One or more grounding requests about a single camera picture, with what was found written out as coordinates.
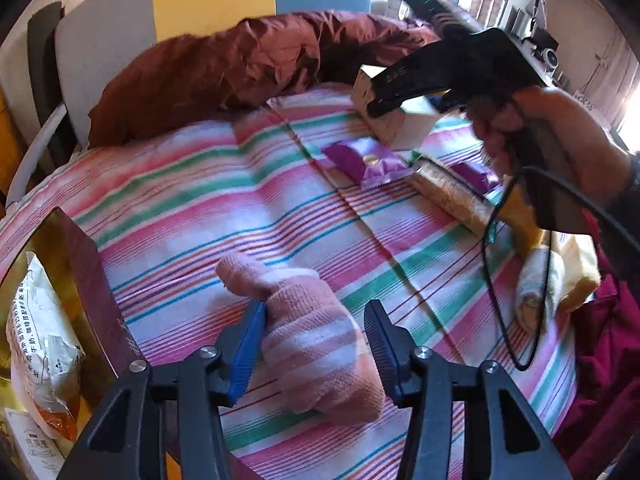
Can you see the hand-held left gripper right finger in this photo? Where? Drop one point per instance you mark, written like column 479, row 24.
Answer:
column 382, row 355

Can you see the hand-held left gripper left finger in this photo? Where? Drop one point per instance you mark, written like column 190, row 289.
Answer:
column 247, row 355

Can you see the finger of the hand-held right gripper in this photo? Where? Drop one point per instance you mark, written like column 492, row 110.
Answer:
column 415, row 75

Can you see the white carton box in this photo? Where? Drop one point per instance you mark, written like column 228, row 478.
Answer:
column 405, row 127

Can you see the pink striped sock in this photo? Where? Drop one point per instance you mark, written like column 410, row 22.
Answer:
column 310, row 335

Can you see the purple snack packet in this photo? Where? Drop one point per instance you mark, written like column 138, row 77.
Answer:
column 360, row 160
column 475, row 177

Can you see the cracker packet green edges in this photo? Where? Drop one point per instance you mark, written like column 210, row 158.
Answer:
column 455, row 195

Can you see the pale yellow sock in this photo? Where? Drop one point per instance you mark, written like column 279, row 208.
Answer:
column 532, row 290

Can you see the gold gift box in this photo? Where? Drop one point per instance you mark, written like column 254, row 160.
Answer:
column 45, row 240

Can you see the person's right hand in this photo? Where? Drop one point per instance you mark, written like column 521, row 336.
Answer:
column 575, row 130

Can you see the stack of small boxes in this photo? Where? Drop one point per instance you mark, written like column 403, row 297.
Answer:
column 395, row 7

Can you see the striped bed sheet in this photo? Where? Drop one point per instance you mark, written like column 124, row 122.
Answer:
column 225, row 200

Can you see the maroon quilt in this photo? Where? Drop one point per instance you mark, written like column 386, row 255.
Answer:
column 225, row 70

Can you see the white orange snack bag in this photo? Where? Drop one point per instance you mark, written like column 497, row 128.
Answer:
column 42, row 340

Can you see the dark red cloth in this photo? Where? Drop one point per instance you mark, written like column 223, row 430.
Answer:
column 605, row 360

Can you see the white printed small box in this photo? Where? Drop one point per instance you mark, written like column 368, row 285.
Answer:
column 30, row 445

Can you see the grey yellow blue headboard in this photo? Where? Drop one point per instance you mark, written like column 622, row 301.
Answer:
column 110, row 35

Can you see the black rolled mat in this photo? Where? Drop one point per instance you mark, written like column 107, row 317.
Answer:
column 42, row 70

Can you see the silver camera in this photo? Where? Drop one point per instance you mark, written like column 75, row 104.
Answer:
column 550, row 57

